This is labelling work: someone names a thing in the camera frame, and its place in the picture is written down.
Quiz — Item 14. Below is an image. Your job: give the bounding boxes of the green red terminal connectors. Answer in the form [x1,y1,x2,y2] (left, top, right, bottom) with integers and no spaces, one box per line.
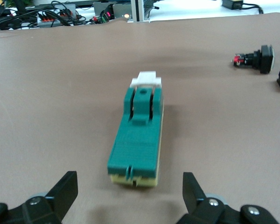
[91,10,114,24]

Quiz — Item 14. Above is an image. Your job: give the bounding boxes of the grey power strip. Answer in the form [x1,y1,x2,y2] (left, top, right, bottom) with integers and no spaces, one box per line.
[36,9,72,27]

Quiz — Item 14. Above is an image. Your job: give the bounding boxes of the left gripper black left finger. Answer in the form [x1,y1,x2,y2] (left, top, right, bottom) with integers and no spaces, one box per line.
[0,171,79,224]

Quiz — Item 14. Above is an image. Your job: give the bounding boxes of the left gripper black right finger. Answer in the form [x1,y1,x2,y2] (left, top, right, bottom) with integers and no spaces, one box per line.
[177,172,280,224]

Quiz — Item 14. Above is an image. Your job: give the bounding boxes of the brown table mat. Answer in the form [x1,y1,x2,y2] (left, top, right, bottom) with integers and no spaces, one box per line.
[0,11,280,224]

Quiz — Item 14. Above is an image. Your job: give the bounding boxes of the grey electronics box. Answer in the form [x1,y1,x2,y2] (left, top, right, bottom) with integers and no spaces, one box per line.
[93,1,133,20]

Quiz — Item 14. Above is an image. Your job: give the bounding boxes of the green load switch white handle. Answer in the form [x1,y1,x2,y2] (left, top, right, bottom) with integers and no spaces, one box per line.
[106,70,165,189]

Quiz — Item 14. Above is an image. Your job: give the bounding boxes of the black adapter cable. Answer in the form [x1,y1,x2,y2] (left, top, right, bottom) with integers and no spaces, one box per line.
[241,1,264,15]

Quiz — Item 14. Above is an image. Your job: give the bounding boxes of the aluminium bracket post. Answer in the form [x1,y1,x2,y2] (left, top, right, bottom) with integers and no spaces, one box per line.
[127,0,151,23]

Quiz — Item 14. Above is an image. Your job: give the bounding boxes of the black power adapter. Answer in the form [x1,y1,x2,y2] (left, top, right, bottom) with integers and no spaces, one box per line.
[221,0,244,10]

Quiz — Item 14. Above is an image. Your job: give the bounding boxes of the black cable bundle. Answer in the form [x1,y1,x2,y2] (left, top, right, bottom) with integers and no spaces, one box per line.
[0,0,94,31]

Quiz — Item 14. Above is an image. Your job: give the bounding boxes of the black square pushbutton red block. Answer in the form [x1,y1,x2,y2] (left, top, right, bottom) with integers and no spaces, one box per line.
[231,44,276,75]

